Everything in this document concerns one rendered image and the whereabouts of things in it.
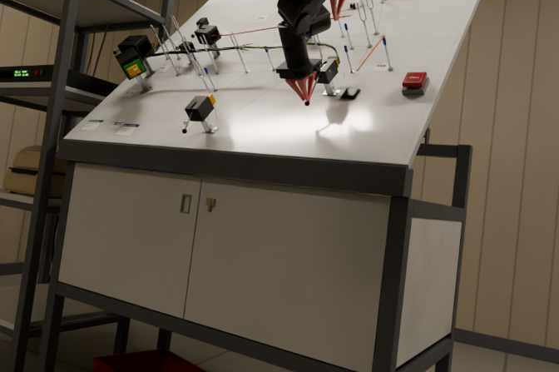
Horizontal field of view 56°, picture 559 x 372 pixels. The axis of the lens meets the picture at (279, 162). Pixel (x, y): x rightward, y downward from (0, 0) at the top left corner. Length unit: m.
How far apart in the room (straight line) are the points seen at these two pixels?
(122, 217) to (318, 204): 0.67
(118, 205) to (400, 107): 0.90
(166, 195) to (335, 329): 0.63
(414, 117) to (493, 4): 2.60
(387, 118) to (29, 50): 3.16
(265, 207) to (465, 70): 2.56
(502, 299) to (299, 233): 2.43
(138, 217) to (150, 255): 0.12
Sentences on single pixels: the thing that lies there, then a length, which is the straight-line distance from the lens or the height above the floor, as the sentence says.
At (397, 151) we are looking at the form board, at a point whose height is 0.90.
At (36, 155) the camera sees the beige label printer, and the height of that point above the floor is 0.81.
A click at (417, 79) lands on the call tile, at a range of 1.36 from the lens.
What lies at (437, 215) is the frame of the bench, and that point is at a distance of 1.44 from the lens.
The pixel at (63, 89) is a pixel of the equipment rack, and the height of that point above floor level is 1.04.
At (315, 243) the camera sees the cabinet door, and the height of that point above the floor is 0.67.
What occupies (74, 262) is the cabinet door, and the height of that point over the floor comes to 0.48.
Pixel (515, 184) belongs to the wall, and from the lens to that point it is 3.57.
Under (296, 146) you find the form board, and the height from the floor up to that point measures 0.90.
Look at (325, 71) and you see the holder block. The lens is 1.39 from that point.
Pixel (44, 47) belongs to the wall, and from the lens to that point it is 4.19.
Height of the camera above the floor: 0.77
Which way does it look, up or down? 4 degrees up
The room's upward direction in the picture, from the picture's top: 7 degrees clockwise
